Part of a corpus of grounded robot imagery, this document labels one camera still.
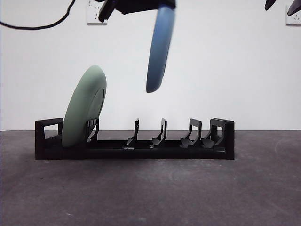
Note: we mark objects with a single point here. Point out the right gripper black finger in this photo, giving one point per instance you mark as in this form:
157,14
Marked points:
270,4
296,6

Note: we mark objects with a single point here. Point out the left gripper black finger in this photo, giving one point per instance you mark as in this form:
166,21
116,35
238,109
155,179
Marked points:
169,3

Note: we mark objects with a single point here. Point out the blue plate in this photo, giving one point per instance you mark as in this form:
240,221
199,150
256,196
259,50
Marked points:
157,58

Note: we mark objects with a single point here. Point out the white wall socket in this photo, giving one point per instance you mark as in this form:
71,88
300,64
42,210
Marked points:
292,20
92,14

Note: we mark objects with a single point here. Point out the pale green plate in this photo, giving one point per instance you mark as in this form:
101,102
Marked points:
80,106

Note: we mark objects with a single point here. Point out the black plastic plate rack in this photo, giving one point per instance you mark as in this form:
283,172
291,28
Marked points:
164,153

